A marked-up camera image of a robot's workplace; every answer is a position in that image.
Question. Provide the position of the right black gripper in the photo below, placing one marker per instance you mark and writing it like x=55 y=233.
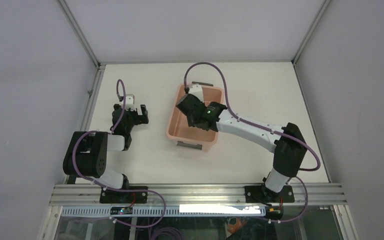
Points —
x=190 y=123

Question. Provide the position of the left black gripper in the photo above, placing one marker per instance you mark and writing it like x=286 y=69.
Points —
x=142 y=119

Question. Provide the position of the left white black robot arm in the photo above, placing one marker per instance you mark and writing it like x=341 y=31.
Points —
x=86 y=155

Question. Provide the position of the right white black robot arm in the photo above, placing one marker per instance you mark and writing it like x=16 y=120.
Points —
x=286 y=143

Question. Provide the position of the pink plastic bin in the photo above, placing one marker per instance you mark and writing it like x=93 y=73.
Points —
x=182 y=135

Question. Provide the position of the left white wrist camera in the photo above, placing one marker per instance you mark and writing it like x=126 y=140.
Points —
x=129 y=102

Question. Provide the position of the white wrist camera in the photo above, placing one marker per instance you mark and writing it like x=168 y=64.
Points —
x=197 y=91
x=129 y=102

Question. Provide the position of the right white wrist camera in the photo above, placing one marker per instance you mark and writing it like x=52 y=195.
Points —
x=197 y=91

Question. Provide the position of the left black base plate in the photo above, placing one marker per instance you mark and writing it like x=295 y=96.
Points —
x=123 y=194

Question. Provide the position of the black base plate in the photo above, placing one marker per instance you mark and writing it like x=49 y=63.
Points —
x=269 y=195
x=123 y=194

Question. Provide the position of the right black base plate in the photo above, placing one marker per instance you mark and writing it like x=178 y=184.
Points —
x=269 y=195

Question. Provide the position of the white slotted cable duct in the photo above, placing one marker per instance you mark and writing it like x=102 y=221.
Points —
x=183 y=210

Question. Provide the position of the aluminium front rail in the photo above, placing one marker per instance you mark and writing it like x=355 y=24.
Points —
x=294 y=194

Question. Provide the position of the aluminium left frame post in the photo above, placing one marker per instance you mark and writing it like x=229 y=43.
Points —
x=78 y=32

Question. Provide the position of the aluminium frame post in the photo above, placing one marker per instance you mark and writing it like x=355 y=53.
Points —
x=310 y=31
x=78 y=32

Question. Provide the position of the aluminium right frame post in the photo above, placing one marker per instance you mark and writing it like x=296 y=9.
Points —
x=310 y=31

